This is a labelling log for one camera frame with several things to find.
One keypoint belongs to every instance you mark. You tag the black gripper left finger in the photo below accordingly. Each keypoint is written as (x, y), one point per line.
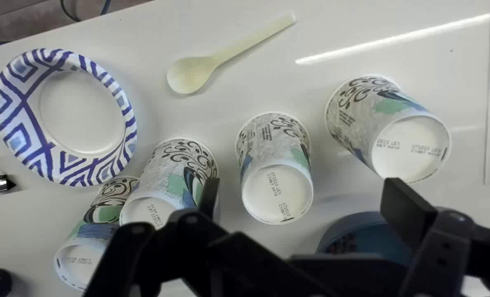
(146, 258)

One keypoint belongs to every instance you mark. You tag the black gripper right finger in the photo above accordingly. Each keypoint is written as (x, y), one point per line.
(448, 253)

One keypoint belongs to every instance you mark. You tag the blue bowl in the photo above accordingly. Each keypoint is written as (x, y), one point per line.
(361, 237)

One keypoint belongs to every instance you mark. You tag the blue patterned paper plate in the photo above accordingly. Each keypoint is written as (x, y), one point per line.
(24, 126)

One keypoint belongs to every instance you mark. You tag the cream plastic spoon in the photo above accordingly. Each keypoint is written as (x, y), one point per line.
(189, 75)

